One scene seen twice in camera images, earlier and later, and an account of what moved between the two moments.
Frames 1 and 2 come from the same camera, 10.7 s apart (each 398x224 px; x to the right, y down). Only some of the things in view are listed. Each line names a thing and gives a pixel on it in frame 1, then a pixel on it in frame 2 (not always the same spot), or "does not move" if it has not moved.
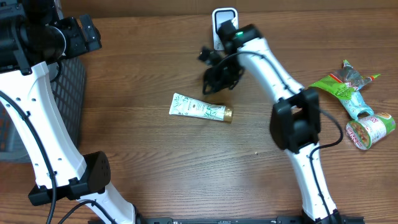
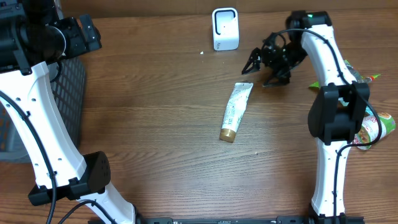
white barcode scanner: (219, 15) does not move
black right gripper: (217, 81) → (267, 53)
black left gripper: (81, 45) does not move
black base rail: (227, 220) does not move
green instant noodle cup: (364, 131) does not move
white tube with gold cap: (182, 104) → (234, 110)
